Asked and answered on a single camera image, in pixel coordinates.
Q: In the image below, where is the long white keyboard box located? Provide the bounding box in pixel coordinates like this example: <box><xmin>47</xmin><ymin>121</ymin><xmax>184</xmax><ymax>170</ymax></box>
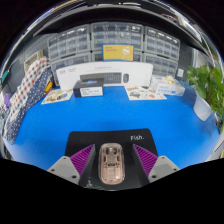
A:
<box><xmin>54</xmin><ymin>61</ymin><xmax>154</xmax><ymax>91</ymax></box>

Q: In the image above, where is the dark wall shelf unit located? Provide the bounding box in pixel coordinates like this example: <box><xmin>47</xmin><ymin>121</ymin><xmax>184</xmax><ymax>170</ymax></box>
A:
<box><xmin>33</xmin><ymin>0</ymin><xmax>214</xmax><ymax>51</ymax></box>

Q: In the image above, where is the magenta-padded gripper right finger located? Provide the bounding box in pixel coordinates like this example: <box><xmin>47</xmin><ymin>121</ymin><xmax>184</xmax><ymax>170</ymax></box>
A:
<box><xmin>132</xmin><ymin>143</ymin><xmax>181</xmax><ymax>184</ymax></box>

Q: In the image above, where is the yellow flat box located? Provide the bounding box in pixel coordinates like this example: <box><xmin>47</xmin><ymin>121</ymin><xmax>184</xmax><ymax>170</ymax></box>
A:
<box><xmin>102</xmin><ymin>44</ymin><xmax>134</xmax><ymax>62</ymax></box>

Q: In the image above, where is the black mouse pad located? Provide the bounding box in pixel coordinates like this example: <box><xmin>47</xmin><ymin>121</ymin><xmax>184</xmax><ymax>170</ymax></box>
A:
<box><xmin>64</xmin><ymin>128</ymin><xmax>159</xmax><ymax>191</ymax></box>

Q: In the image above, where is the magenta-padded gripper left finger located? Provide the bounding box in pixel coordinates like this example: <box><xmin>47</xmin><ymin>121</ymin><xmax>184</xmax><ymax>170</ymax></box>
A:
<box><xmin>47</xmin><ymin>143</ymin><xmax>97</xmax><ymax>186</ymax></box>

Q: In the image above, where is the illustrated white card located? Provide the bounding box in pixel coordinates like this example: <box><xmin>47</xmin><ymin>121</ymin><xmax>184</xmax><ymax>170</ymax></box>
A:
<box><xmin>40</xmin><ymin>88</ymin><xmax>74</xmax><ymax>105</ymax></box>
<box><xmin>124</xmin><ymin>85</ymin><xmax>168</xmax><ymax>102</ymax></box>

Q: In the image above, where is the green plant in white pot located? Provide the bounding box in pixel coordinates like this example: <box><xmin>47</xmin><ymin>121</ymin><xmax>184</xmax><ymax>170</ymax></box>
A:
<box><xmin>185</xmin><ymin>64</ymin><xmax>224</xmax><ymax>133</ymax></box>

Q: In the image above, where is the small black box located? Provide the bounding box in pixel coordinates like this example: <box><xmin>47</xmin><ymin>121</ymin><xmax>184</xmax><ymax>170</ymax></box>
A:
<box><xmin>72</xmin><ymin>78</ymin><xmax>105</xmax><ymax>98</ymax></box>

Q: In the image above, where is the patterned checked cloth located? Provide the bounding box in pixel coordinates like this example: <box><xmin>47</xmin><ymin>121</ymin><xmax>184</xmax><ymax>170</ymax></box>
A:
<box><xmin>3</xmin><ymin>57</ymin><xmax>53</xmax><ymax>144</ymax></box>

